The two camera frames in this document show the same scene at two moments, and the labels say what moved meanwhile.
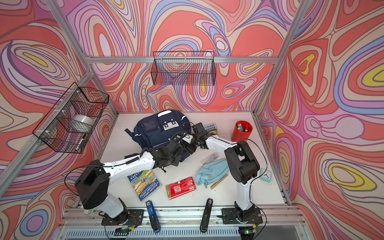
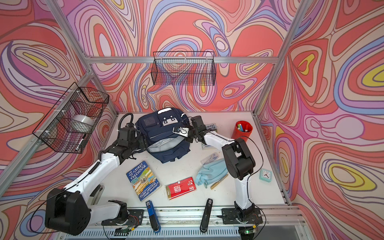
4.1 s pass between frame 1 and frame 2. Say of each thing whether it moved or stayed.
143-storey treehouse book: stayed
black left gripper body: moved
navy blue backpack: stayed
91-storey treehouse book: stayed
